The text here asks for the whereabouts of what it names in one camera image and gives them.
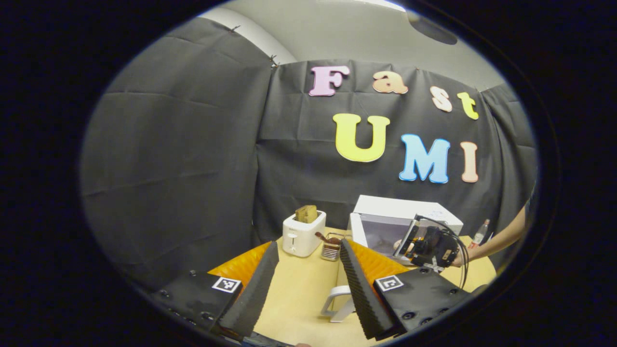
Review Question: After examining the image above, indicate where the white microwave oven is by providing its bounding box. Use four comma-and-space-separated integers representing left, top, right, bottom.
321, 195, 464, 323

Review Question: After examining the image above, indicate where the clear plastic water bottle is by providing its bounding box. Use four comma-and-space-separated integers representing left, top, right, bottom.
470, 219, 491, 249

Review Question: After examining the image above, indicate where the white toaster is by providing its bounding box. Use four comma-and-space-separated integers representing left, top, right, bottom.
282, 210, 327, 258

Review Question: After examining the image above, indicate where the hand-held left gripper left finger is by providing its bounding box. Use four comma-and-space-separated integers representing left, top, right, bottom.
149, 241, 280, 338

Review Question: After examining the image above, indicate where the black backdrop cloth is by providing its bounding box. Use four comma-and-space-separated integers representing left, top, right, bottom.
81, 18, 538, 290

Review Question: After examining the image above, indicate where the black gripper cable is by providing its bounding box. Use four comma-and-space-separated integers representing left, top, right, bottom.
416, 215, 471, 291

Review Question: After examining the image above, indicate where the brown toast slice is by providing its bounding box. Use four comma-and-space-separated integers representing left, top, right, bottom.
295, 205, 319, 224

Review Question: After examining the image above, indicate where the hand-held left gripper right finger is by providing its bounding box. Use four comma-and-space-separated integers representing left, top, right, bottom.
340, 239, 475, 341

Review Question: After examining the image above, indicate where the metal wire utensil holder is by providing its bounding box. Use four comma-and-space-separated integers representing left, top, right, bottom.
321, 233, 348, 262

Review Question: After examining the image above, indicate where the long ceiling light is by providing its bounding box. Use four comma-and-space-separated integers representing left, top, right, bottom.
356, 0, 406, 12

